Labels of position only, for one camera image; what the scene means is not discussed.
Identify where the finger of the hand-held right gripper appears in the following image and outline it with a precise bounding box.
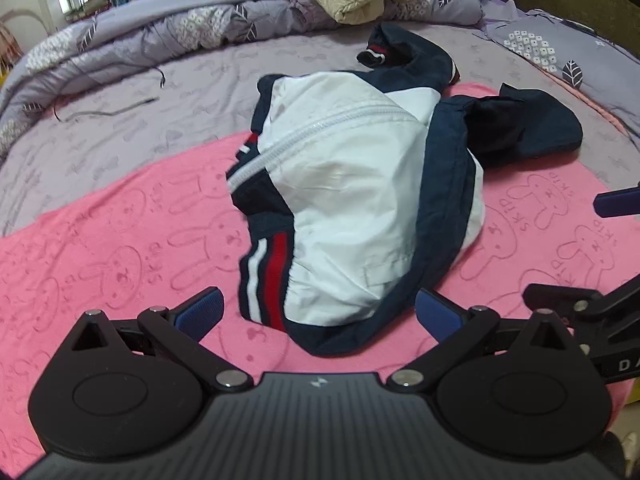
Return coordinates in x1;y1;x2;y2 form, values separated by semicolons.
593;187;640;218
522;274;640;326

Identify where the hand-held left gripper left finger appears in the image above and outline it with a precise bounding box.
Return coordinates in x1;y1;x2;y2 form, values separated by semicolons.
64;286;255;394

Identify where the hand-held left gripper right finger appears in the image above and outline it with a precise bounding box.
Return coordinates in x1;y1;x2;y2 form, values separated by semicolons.
390;288;581;392

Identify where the white and navy jacket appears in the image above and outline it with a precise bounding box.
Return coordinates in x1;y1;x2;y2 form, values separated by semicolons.
225;22;585;358

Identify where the pink rabbit-embossed blanket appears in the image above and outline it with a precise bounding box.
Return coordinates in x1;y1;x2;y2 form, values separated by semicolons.
0;80;640;478

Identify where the lilac leaf-print pillow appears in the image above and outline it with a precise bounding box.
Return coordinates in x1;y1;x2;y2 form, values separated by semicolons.
482;7;640;136

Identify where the lilac bed sheet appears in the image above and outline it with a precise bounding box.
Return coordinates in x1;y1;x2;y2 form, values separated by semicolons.
0;20;640;241

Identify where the lilac leaf-print quilt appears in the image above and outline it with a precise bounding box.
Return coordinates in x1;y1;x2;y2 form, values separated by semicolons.
0;0;493;161

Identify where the wicker chair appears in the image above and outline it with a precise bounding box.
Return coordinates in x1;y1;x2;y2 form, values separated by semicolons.
0;10;26;81

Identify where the black cable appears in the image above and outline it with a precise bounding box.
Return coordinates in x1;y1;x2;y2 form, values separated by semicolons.
52;35;168;123

